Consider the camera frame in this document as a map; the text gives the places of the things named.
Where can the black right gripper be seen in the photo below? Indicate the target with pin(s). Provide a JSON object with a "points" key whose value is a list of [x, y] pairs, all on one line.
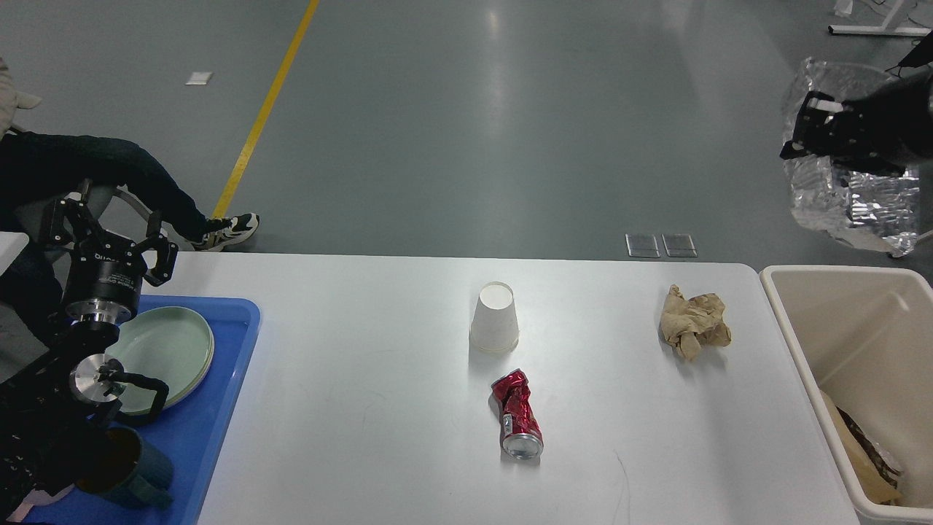
{"points": [[858, 135]]}

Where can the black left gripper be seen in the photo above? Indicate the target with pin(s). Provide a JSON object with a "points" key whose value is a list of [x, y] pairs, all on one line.
{"points": [[103, 284]]}

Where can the aluminium foil tray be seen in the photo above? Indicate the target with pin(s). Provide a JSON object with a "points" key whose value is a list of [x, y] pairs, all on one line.
{"points": [[854, 208]]}

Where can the light green plate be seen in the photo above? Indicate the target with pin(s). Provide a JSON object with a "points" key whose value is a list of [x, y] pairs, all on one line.
{"points": [[149, 341]]}

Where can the dark teal mug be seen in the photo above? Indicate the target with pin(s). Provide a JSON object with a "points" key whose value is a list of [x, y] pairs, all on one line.
{"points": [[132, 472]]}

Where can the brown paper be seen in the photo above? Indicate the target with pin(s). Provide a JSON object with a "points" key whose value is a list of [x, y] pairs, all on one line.
{"points": [[690, 324]]}

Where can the brown paper bag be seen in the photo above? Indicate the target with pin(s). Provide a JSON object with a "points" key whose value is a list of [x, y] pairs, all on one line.
{"points": [[877, 480]]}

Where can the white paper cup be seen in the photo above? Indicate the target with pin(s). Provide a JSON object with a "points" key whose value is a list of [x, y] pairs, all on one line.
{"points": [[494, 327]]}

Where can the crushed red soda can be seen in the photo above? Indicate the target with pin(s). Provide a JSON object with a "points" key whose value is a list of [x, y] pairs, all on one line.
{"points": [[521, 437]]}

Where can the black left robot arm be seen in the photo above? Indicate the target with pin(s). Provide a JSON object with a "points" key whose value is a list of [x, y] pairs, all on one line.
{"points": [[56, 410]]}

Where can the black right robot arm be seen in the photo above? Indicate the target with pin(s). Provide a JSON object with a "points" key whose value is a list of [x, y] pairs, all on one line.
{"points": [[908, 101]]}

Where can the grey office chair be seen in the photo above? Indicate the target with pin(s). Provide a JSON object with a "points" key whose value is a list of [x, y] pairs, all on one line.
{"points": [[57, 237]]}

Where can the seated person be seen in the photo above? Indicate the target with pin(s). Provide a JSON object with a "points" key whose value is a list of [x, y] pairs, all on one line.
{"points": [[38, 166]]}

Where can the yellow plate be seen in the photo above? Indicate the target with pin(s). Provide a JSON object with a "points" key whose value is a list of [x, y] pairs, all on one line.
{"points": [[186, 371]]}

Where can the grey floor socket plate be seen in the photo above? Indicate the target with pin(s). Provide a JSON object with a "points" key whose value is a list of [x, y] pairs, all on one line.
{"points": [[679, 246], [642, 246]]}

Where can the blue plastic tray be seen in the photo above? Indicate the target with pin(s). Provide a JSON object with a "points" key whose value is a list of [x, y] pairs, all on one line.
{"points": [[190, 433]]}

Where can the beige plastic bin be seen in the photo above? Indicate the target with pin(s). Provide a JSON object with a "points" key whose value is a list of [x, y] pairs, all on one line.
{"points": [[862, 337]]}

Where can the pink mug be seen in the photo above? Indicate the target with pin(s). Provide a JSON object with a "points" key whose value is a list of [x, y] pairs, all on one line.
{"points": [[37, 499]]}

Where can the white desk leg frame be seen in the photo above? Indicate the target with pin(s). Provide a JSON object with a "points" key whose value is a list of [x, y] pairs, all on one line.
{"points": [[884, 18]]}

